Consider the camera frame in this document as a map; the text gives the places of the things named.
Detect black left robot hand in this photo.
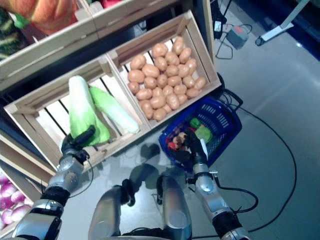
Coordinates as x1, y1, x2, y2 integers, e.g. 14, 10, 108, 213
61, 124, 98, 165

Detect purple onions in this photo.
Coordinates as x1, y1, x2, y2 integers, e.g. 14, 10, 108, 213
0, 172, 35, 238

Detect wooden potato crate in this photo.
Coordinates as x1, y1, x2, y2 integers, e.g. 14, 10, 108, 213
106, 9, 223, 130

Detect grey robot pelvis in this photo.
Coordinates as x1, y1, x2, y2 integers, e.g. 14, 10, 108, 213
117, 226, 173, 240

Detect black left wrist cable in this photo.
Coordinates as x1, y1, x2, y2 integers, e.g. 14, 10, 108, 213
66, 149, 95, 200

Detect silver left robot leg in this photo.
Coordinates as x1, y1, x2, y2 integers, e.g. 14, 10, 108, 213
87, 178, 136, 240

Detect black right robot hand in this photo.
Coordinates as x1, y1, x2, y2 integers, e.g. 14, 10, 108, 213
173, 131, 210, 171

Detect white desk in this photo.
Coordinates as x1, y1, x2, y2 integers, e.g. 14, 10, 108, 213
254, 0, 312, 47

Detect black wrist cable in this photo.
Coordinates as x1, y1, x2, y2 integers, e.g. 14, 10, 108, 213
216, 183, 260, 215
66, 149, 95, 200

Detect wooden pumpkin crate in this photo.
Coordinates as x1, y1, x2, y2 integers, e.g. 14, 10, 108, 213
0, 0, 98, 92

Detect oblong orange striped pumpkin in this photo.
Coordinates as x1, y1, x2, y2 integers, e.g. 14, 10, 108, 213
0, 0, 79, 36

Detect blue plastic shopping basket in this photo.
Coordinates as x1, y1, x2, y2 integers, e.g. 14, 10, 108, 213
158, 72, 244, 173

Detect black floor cable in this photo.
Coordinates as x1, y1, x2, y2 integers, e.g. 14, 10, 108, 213
192, 92, 298, 240

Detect green bell pepper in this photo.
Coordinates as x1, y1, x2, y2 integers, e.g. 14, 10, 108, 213
189, 117, 202, 130

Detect green white napa cabbage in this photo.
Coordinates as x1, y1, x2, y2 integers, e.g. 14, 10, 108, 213
89, 86, 141, 134
194, 124, 214, 143
68, 74, 111, 148

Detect small brown potato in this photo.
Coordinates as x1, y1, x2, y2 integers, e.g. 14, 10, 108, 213
174, 133, 188, 146

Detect grey power box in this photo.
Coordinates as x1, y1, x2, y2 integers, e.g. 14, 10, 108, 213
226, 24, 251, 50

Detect wooden slatted cabbage crate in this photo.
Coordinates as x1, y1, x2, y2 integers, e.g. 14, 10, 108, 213
3, 51, 153, 174

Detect wooden display shelf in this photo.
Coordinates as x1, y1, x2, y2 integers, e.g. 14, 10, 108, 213
0, 0, 216, 201

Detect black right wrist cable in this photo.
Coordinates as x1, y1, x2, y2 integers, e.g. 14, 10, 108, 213
216, 183, 260, 215

